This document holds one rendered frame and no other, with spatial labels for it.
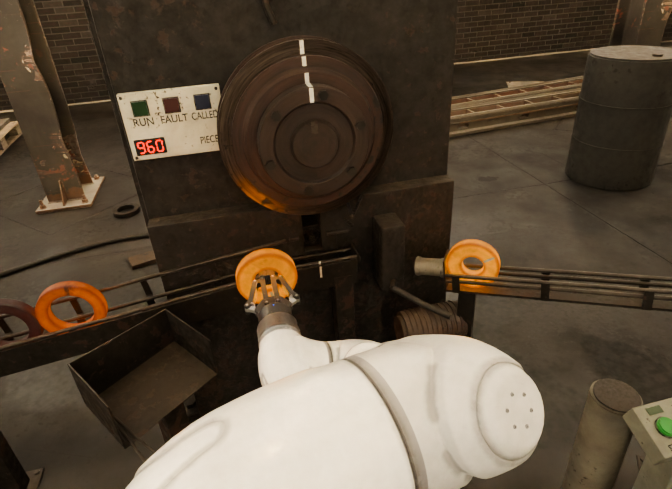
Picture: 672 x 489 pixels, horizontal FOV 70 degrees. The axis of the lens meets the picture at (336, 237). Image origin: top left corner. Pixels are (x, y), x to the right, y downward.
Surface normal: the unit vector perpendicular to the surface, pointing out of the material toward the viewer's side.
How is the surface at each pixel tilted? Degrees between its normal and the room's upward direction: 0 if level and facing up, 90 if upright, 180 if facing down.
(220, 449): 8
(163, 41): 90
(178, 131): 90
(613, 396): 0
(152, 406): 5
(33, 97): 90
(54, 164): 90
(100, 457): 0
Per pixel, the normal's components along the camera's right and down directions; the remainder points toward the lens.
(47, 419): -0.05, -0.87
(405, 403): 0.08, -0.58
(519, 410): 0.50, -0.24
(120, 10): 0.23, 0.47
